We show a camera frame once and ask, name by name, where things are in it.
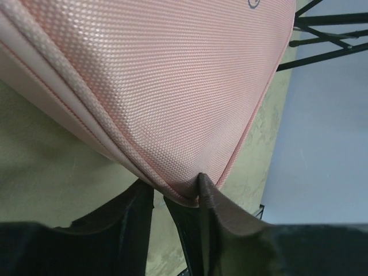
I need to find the black music stand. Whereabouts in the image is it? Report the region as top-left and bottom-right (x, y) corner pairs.
(277, 1), (367, 71)

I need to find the pink medicine kit case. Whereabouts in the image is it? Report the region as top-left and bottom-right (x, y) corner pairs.
(1, 1), (296, 207)

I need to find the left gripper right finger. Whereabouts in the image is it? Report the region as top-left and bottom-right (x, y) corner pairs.
(166, 174), (367, 276)

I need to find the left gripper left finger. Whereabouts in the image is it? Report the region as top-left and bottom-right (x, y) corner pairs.
(1, 180), (154, 275)

